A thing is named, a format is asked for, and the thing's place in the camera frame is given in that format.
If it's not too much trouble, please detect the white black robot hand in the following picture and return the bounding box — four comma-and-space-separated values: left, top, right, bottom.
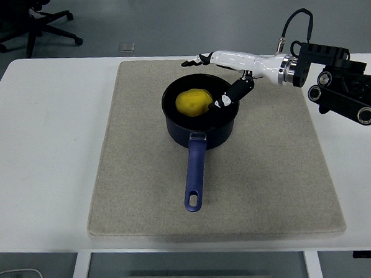
180, 47, 287, 113

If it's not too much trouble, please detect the yellow potato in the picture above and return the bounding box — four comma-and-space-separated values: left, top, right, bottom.
174, 86, 215, 118

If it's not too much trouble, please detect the beige felt mat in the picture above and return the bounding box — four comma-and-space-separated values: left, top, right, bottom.
78, 50, 347, 251

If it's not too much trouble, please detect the black office chair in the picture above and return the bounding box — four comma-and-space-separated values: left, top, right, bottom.
0, 0, 85, 61

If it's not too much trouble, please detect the white table leg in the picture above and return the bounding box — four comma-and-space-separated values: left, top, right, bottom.
303, 249, 324, 278
68, 252, 94, 278

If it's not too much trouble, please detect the blue pot with handle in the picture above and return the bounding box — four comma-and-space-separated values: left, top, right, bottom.
159, 71, 246, 214

